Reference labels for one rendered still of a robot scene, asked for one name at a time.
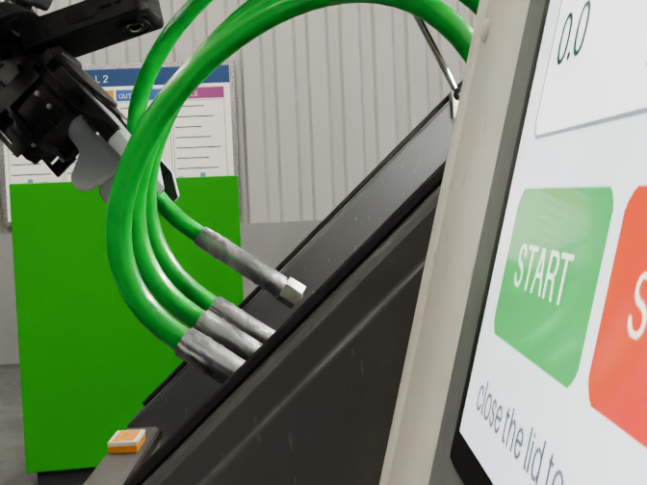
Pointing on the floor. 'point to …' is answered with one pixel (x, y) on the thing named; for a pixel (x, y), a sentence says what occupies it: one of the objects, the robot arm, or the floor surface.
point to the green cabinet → (95, 318)
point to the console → (454, 241)
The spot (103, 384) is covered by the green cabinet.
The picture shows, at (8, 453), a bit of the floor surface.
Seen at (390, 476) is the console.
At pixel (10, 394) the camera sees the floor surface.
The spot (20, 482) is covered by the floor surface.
